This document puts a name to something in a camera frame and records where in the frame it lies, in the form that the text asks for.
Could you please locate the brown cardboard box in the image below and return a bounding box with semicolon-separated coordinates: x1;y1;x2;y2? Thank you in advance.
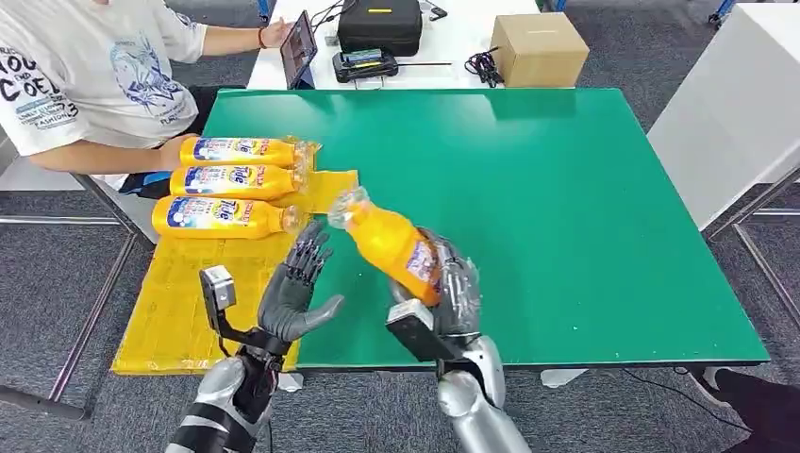
490;12;592;89

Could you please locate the black carrying case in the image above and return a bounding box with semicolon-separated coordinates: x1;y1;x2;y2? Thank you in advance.
337;0;425;58

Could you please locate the person's left hand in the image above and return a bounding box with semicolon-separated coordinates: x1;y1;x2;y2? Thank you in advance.
262;16;295;50

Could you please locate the black handheld controller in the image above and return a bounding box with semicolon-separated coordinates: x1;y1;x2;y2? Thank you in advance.
331;47;400;84

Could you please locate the grey metal table frame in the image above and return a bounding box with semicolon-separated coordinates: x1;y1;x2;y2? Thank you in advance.
0;181;158;420
703;165;800;327

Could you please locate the orange drink bottle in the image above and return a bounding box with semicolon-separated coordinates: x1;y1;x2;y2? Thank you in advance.
327;186;448;308
151;195;308;241
169;163;308;201
179;136;312;169

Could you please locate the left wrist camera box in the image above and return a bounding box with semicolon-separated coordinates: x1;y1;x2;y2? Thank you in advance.
198;265;271;359

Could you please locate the bare white table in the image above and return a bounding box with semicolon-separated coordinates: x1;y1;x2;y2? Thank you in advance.
646;1;800;231

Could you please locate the person's right hand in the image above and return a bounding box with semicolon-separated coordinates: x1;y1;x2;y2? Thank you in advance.
158;132;201;171

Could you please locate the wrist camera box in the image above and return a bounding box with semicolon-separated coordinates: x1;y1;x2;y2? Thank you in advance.
384;298;462;365
198;265;271;359

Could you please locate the black tablet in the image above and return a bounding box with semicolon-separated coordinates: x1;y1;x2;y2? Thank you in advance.
279;10;319;91

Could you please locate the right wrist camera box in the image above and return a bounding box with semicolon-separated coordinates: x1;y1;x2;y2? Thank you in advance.
384;298;462;365

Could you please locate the yellow sheet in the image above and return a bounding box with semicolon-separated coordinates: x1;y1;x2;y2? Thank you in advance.
110;138;360;377

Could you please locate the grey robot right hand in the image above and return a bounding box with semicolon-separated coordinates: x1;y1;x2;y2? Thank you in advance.
387;227;483;343

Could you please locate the black cable bundle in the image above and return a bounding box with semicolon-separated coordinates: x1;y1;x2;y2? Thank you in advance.
464;45;507;89

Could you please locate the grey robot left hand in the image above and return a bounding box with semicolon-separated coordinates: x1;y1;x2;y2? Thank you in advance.
257;220;346;344

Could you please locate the person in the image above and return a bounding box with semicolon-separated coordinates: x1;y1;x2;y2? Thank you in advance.
0;0;295;201

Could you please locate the white table with case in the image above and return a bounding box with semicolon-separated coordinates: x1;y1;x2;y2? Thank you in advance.
246;0;543;92

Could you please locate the green table mat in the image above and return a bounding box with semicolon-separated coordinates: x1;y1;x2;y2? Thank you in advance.
201;87;772;371

